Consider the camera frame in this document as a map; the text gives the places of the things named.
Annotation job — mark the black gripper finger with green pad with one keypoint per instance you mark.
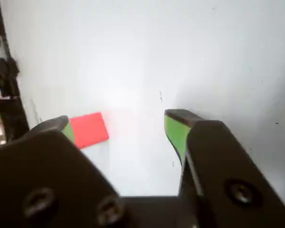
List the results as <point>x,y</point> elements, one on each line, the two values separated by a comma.
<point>38,171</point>
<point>223,166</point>

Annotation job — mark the red lego block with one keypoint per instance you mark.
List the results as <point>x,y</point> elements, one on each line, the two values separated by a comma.
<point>90,129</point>

